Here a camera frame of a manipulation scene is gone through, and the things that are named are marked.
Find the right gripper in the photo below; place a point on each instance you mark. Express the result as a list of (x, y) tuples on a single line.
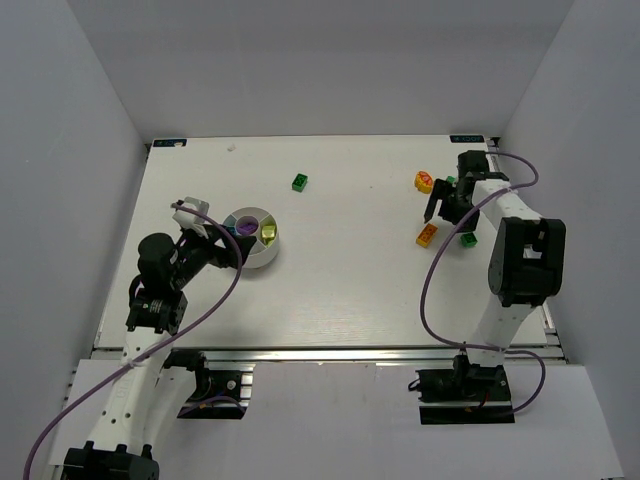
[(447, 201)]

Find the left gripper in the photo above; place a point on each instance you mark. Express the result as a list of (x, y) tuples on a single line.
[(220, 245)]

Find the purple long lego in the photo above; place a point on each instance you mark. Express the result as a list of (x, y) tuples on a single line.
[(246, 226)]

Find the orange yellow round lego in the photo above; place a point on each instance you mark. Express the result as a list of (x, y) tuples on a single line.
[(423, 182)]

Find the lime lego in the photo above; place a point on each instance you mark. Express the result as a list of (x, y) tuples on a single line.
[(268, 234)]

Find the orange long lego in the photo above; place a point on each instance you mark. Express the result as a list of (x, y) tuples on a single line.
[(426, 236)]

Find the small green lego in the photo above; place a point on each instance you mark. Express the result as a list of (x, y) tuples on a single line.
[(468, 240)]

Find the dark green lego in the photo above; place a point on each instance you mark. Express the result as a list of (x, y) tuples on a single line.
[(299, 183)]

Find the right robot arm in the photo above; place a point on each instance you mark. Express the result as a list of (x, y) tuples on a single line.
[(526, 263)]

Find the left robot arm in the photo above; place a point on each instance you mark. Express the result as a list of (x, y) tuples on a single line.
[(158, 380)]

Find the white round divided container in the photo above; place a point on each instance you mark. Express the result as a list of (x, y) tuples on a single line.
[(259, 224)]

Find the right blue label sticker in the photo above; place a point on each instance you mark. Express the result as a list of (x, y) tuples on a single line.
[(461, 138)]

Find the blue label sticker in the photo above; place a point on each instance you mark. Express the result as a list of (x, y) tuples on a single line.
[(169, 143), (461, 138)]

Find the left blue label sticker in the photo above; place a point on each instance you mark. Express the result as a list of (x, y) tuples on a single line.
[(169, 143)]

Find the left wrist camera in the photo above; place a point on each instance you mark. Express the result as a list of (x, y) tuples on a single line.
[(189, 214)]

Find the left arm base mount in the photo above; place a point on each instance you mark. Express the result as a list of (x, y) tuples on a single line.
[(217, 393)]

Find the aluminium table rail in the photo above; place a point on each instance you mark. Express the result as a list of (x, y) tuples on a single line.
[(551, 353)]

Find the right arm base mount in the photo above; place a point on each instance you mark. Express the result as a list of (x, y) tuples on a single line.
[(448, 397)]

